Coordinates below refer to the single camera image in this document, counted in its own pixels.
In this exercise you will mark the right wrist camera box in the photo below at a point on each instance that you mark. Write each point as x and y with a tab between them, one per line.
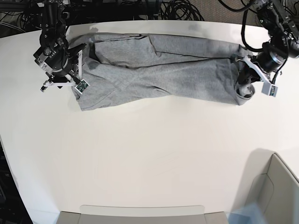
81	86

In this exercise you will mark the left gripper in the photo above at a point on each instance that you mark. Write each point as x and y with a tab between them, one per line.
270	61

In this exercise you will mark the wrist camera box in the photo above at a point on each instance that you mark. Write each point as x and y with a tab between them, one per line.
269	89
81	86

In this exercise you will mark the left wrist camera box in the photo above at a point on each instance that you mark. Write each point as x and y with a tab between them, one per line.
269	89

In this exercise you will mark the grey bin front edge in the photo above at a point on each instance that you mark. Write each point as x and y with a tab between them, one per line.
142	215

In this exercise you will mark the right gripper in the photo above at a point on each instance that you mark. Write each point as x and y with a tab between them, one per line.
62	65

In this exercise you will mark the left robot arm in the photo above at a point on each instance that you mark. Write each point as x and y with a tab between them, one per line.
281	27

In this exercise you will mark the grey cardboard box right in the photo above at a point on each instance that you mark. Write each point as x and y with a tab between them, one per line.
278	194

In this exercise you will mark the blue translucent bag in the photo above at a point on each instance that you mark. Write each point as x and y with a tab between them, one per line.
249	214

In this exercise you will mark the grey T-shirt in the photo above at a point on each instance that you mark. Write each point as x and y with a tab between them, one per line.
122	68

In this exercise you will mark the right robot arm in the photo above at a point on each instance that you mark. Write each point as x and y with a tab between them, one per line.
52	25

